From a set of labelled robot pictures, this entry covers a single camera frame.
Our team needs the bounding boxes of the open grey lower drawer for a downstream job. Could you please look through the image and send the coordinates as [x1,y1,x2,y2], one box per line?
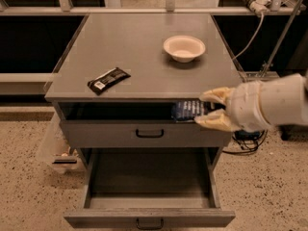
[64,148,235,229]

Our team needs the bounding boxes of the black lower drawer handle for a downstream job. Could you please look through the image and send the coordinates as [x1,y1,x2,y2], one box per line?
[136,218,165,231]

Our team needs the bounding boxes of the black cable bundle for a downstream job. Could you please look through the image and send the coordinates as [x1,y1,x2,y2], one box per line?
[222,129,269,156]

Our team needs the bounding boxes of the black drawer handle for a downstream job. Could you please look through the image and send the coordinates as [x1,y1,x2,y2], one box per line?
[136,218,165,231]
[135,129,165,139]

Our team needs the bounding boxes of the white power cable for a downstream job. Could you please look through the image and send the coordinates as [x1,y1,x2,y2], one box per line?
[232,11,266,62]

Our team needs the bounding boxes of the closed grey upper drawer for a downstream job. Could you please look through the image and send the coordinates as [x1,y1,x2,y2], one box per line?
[60,120,231,148]

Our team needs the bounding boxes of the white bowl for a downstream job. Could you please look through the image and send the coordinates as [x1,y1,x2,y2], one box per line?
[163,36,206,64]

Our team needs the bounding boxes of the grey metal rail frame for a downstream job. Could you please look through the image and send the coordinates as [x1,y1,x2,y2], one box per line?
[0,0,304,95]

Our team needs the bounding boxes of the blue box on floor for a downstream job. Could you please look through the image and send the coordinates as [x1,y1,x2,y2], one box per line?
[235,130,261,141]

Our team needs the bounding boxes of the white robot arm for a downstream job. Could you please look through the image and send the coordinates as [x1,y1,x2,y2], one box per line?
[194,73,308,132]

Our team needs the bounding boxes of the black upper drawer handle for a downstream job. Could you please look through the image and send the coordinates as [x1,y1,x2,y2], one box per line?
[135,129,165,139]

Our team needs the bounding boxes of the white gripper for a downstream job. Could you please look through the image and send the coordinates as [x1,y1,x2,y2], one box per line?
[194,81,272,132]

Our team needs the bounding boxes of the clear plastic bin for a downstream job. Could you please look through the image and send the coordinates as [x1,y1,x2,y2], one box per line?
[36,114,86,173]

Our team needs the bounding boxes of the white power strip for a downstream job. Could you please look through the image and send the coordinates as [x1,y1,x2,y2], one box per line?
[243,0,270,16]

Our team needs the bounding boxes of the slanted metal rod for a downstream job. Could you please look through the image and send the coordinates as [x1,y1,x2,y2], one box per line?
[257,0,303,78]

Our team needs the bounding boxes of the grey drawer cabinet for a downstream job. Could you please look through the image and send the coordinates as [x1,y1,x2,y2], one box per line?
[43,13,244,229]

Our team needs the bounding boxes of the black snack bar wrapper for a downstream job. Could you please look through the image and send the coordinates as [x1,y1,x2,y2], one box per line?
[88,67,131,95]

